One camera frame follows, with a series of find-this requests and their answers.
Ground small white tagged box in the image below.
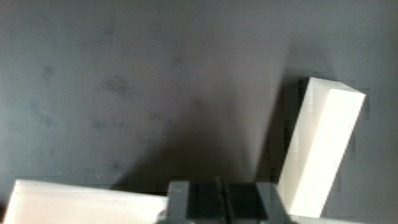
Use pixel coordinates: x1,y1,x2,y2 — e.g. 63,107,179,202
3,180,166,224

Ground white U-shaped frame wall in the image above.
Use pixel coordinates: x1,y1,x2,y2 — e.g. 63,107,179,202
277,77,365,218

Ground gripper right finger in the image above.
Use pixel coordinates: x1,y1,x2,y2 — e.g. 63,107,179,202
225,182,291,224

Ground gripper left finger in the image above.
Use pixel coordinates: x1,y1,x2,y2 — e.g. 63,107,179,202
156,181,223,224

